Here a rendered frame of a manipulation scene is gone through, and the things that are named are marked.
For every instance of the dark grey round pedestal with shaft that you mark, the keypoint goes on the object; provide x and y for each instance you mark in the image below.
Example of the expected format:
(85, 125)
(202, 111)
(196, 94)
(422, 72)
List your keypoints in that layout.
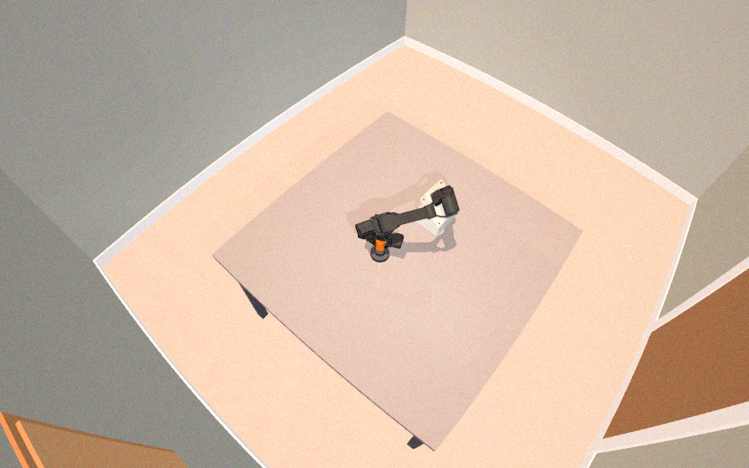
(380, 256)

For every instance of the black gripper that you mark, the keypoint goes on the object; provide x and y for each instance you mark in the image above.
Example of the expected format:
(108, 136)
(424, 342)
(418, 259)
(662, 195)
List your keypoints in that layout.
(392, 240)

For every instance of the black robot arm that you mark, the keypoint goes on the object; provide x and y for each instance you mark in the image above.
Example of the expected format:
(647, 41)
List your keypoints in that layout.
(386, 223)

